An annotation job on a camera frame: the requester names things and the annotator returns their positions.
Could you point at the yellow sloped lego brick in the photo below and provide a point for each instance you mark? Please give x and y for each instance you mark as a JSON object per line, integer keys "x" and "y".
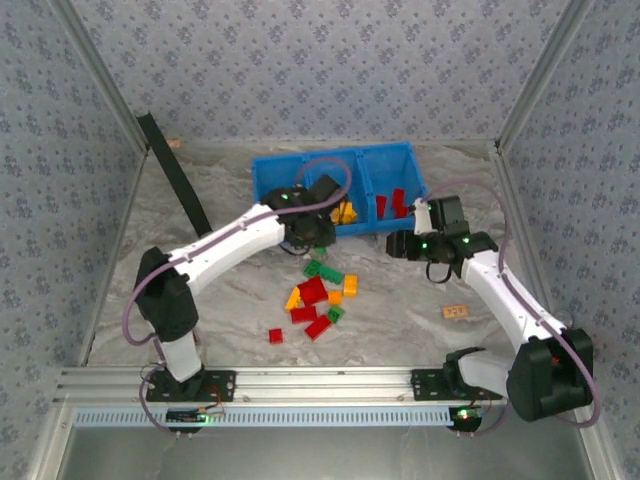
{"x": 293, "y": 300}

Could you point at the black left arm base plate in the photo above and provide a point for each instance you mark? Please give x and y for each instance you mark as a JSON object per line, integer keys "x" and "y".
{"x": 225, "y": 387}

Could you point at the long aluminium mounting rail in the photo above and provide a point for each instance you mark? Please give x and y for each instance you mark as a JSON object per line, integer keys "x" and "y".
{"x": 325, "y": 385}

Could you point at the aluminium table side rail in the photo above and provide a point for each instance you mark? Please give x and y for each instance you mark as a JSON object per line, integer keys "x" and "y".
{"x": 527, "y": 225}

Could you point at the small printed wooden tag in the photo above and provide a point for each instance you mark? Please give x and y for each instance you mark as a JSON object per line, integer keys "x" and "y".
{"x": 455, "y": 312}

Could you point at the grey metal sheet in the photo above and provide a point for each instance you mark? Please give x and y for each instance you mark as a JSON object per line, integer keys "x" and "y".
{"x": 325, "y": 455}

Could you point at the small green lego brick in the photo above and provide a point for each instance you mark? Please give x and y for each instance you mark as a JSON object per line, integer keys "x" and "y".
{"x": 336, "y": 314}

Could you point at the small orange lego brick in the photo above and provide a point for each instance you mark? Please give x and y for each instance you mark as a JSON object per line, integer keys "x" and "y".
{"x": 334, "y": 298}

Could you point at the small red lego brick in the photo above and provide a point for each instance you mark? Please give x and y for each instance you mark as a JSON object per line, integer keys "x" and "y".
{"x": 402, "y": 210}
{"x": 399, "y": 197}
{"x": 275, "y": 335}

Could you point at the blue plastic divided bin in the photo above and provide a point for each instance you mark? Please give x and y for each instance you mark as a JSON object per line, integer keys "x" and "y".
{"x": 280, "y": 172}

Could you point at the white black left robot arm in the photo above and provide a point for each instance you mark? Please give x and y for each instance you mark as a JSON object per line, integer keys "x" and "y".
{"x": 235, "y": 240}

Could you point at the long black plastic strip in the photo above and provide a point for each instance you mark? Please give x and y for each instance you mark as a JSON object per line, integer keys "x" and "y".
{"x": 170, "y": 165}

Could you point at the aluminium frame post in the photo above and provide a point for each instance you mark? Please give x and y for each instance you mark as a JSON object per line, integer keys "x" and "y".
{"x": 102, "y": 75}
{"x": 541, "y": 75}

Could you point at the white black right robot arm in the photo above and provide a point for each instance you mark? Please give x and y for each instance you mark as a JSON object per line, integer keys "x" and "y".
{"x": 500, "y": 295}

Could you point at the small bare wooden piece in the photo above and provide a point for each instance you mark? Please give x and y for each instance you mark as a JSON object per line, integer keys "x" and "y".
{"x": 173, "y": 143}

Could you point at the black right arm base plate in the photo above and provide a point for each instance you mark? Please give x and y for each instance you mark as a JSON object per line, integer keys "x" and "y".
{"x": 425, "y": 385}

